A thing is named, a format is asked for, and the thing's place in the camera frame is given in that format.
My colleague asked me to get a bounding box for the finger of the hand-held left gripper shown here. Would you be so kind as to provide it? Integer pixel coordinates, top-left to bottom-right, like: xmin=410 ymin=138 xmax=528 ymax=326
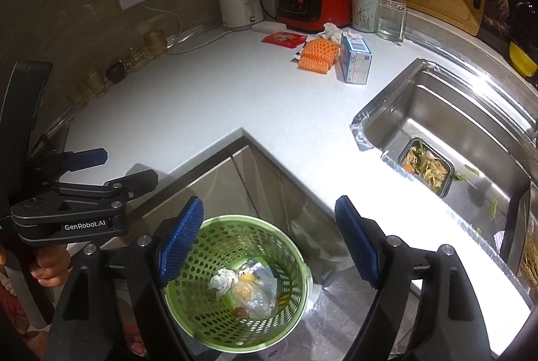
xmin=48 ymin=170 xmax=159 ymax=204
xmin=31 ymin=134 xmax=107 ymax=179

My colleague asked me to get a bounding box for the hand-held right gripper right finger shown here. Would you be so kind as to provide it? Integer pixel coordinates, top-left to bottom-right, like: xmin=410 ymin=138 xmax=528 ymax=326
xmin=334 ymin=195 xmax=501 ymax=361

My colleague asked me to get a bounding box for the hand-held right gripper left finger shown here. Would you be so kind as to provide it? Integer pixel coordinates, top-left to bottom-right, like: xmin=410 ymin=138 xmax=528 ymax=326
xmin=44 ymin=196 xmax=204 ymax=361

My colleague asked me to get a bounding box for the white tissue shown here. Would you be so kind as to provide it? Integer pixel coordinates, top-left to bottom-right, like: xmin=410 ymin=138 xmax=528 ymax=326
xmin=316 ymin=23 xmax=363 ymax=45
xmin=209 ymin=267 xmax=241 ymax=297

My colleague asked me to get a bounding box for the silver blister pack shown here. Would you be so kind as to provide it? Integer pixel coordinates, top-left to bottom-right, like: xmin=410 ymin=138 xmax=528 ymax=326
xmin=234 ymin=259 xmax=272 ymax=278

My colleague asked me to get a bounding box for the yellow foam fruit net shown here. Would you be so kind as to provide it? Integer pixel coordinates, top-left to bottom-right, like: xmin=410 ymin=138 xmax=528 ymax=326
xmin=232 ymin=275 xmax=258 ymax=300

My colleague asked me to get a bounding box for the green perforated plastic basket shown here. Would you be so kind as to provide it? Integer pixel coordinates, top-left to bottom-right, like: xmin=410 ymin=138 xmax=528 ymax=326
xmin=163 ymin=214 xmax=310 ymax=350

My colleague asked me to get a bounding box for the clear plastic bag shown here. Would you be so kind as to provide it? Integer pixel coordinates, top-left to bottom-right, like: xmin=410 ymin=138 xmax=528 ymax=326
xmin=243 ymin=272 xmax=283 ymax=319

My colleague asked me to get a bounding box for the person's left hand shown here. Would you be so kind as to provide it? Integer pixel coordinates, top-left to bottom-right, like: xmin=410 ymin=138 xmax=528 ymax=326
xmin=29 ymin=245 xmax=72 ymax=288

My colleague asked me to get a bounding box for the amber glass cup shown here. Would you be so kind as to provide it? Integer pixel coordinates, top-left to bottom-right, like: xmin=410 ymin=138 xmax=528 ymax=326
xmin=125 ymin=45 xmax=151 ymax=71
xmin=87 ymin=69 xmax=111 ymax=98
xmin=144 ymin=29 xmax=169 ymax=56

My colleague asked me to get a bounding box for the dark round jar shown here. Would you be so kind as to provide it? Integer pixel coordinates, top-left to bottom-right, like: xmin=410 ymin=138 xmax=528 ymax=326
xmin=106 ymin=62 xmax=129 ymax=85

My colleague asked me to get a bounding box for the grey kitchen cabinet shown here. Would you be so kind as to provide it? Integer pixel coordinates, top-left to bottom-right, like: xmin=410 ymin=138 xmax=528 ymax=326
xmin=99 ymin=135 xmax=421 ymax=361

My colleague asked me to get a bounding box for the metal food scrap container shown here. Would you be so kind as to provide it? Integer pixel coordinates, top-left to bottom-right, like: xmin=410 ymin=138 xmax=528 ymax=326
xmin=397 ymin=137 xmax=456 ymax=199

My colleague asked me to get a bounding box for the stainless steel sink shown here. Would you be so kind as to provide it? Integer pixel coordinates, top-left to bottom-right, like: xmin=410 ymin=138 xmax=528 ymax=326
xmin=350 ymin=57 xmax=538 ymax=275

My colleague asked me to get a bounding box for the blue white carton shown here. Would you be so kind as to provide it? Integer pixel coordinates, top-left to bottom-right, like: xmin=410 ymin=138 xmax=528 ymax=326
xmin=338 ymin=33 xmax=374 ymax=86

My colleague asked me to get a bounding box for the orange foam fruit net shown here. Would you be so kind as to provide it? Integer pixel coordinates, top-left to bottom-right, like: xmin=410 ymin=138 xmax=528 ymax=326
xmin=297 ymin=38 xmax=339 ymax=75

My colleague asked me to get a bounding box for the red snack packet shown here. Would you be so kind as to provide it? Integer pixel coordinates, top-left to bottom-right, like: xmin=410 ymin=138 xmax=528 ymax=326
xmin=261 ymin=30 xmax=310 ymax=49

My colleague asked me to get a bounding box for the clear glass mug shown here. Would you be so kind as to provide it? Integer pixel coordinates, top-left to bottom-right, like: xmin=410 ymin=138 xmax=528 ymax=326
xmin=376 ymin=0 xmax=410 ymax=45

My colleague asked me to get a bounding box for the white cup with plant print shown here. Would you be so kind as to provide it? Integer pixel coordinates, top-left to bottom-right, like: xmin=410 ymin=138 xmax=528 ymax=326
xmin=350 ymin=0 xmax=381 ymax=34

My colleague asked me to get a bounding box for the yellow bowl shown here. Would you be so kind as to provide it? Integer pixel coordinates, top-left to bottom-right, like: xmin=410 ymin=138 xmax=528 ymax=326
xmin=508 ymin=41 xmax=538 ymax=78

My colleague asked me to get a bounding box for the white power cable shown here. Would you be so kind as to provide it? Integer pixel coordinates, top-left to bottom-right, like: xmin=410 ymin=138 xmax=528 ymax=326
xmin=138 ymin=3 xmax=237 ymax=57

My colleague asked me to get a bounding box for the black power cable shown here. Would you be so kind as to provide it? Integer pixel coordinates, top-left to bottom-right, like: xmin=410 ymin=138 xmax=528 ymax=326
xmin=259 ymin=0 xmax=283 ymax=24

